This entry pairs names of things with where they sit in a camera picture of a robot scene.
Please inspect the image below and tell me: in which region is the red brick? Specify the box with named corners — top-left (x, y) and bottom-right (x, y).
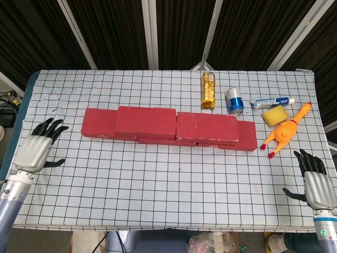
top-left (196, 121), bottom-right (258, 152)
top-left (114, 106), bottom-right (177, 142)
top-left (136, 136), bottom-right (198, 147)
top-left (80, 108), bottom-right (138, 142)
top-left (175, 111), bottom-right (240, 143)

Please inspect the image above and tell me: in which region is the white blue toothpaste tube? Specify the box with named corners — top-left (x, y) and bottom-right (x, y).
top-left (249, 96), bottom-right (295, 110)

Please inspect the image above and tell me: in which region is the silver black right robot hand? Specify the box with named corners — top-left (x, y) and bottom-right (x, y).
top-left (282, 149), bottom-right (337, 211)

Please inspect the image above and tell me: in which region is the white sack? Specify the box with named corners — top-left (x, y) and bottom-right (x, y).
top-left (67, 231), bottom-right (106, 253)

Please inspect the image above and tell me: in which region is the blue and white can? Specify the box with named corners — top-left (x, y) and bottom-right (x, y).
top-left (225, 87), bottom-right (245, 115)

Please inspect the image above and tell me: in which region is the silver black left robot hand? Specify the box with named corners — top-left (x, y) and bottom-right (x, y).
top-left (12, 118), bottom-right (70, 174)

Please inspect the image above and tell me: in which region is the blue table underlay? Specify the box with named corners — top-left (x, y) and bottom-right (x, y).
top-left (0, 70), bottom-right (42, 180)

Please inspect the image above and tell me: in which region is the clear plastic bag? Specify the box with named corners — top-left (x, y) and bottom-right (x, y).
top-left (188, 231), bottom-right (237, 253)

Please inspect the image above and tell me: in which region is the yellow black cable bundle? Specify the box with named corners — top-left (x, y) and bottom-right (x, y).
top-left (0, 89), bottom-right (24, 106)

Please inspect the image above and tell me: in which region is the orange rubber chicken toy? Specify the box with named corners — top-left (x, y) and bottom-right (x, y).
top-left (260, 102), bottom-right (312, 159)

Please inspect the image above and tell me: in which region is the white black grid tablecloth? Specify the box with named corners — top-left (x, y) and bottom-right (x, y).
top-left (4, 69), bottom-right (337, 233)

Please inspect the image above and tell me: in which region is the white frame post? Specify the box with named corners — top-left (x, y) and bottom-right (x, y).
top-left (141, 0), bottom-right (160, 71)
top-left (57, 0), bottom-right (98, 71)
top-left (191, 0), bottom-right (224, 71)
top-left (265, 0), bottom-right (331, 71)

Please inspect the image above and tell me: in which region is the gold foil package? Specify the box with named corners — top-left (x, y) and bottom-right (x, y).
top-left (201, 73), bottom-right (217, 109)

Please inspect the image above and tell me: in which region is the black electronics box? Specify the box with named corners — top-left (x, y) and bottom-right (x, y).
top-left (0, 112), bottom-right (16, 127)

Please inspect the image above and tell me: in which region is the yellow sponge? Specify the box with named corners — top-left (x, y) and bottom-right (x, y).
top-left (261, 105), bottom-right (290, 128)

